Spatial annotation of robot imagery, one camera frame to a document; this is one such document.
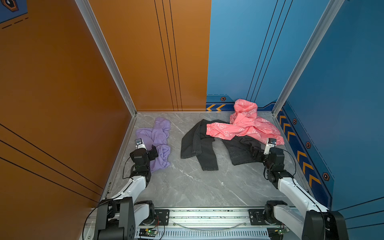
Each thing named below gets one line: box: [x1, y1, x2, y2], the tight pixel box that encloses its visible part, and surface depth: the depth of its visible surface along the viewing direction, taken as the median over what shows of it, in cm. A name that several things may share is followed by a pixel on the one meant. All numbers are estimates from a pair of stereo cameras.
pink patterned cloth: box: [206, 99, 285, 145], surface depth 98 cm
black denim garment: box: [180, 119, 266, 171], surface depth 96 cm
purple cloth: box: [136, 117, 171, 173], surface depth 102 cm
